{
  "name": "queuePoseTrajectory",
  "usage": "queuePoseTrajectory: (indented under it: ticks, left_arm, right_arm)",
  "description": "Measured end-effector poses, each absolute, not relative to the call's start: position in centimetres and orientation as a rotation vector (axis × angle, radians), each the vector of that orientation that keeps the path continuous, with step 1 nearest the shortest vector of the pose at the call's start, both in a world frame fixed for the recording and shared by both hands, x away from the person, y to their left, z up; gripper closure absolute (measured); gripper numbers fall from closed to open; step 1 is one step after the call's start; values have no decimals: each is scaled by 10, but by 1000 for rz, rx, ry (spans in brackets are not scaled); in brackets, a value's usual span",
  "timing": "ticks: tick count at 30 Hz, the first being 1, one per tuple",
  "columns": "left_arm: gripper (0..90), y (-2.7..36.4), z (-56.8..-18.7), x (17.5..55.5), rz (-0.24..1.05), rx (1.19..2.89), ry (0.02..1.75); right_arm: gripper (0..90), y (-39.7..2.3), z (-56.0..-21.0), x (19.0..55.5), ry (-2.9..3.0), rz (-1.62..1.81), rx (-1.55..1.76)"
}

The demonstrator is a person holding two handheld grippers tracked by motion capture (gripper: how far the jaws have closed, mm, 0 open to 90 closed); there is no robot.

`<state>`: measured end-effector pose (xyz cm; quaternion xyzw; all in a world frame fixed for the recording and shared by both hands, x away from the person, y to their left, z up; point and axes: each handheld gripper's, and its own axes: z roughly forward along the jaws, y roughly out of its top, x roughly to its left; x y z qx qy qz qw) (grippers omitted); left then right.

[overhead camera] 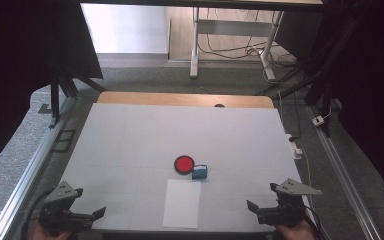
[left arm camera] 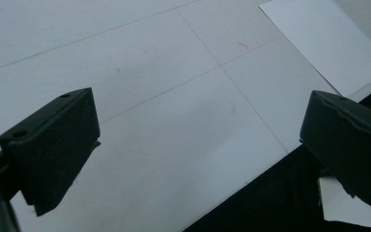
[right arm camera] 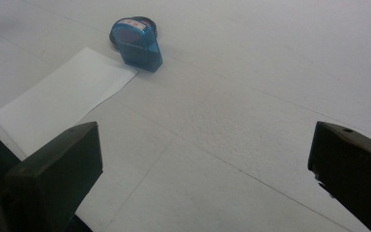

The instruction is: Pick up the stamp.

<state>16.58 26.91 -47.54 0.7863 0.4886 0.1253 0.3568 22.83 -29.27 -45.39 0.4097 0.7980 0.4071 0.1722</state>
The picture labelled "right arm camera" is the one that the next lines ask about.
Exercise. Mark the white paper sheet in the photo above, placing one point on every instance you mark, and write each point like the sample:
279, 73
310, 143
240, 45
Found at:
61, 96

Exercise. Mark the white table cover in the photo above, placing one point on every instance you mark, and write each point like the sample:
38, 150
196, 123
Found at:
238, 96

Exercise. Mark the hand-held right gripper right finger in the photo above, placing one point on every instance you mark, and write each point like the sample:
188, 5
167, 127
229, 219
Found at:
354, 167

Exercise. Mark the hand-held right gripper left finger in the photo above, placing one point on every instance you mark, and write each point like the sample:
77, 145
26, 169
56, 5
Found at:
54, 174

